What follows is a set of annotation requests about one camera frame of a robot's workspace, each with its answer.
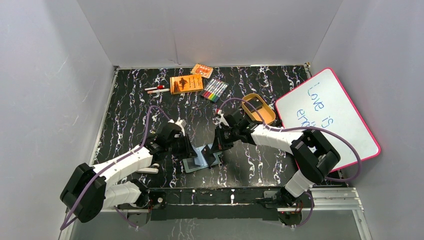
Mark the small orange card box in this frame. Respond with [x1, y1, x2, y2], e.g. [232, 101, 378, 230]
[190, 63, 214, 79]

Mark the black credit cards stack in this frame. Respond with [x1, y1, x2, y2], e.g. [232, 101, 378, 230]
[245, 96, 264, 113]

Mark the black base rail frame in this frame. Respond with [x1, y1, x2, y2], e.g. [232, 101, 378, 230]
[115, 187, 314, 229]

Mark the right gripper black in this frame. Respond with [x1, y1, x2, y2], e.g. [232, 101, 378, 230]
[210, 125, 240, 154]

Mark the coloured marker pen set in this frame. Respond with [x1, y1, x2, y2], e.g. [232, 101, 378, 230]
[200, 78, 229, 103]

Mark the orange book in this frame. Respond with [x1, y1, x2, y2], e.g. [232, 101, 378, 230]
[170, 74, 204, 95]

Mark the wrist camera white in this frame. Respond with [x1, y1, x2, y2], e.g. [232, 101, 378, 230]
[174, 117, 187, 132]
[214, 109, 229, 128]

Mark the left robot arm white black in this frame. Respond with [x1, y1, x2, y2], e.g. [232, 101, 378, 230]
[60, 119, 197, 223]

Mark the green card holder wallet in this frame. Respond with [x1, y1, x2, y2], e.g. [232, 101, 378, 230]
[182, 144, 222, 173]

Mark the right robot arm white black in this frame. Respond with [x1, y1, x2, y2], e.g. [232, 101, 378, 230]
[212, 109, 341, 207]

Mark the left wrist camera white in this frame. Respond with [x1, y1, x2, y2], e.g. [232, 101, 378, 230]
[174, 117, 187, 132]

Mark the tan oval tray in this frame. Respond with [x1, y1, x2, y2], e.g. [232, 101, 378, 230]
[241, 93, 276, 125]

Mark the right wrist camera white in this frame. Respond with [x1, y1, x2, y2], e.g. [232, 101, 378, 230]
[214, 109, 229, 128]

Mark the white board pink frame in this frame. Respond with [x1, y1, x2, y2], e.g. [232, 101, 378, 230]
[275, 68, 381, 161]

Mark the white stapler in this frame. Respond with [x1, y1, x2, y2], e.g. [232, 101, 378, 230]
[136, 163, 160, 174]

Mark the white marker pen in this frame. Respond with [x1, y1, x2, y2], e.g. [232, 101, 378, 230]
[147, 88, 170, 94]

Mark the red capped white marker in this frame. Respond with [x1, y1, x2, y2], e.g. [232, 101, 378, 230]
[144, 85, 165, 91]

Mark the black VIP credit card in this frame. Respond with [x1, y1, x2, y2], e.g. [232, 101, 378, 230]
[185, 158, 198, 170]

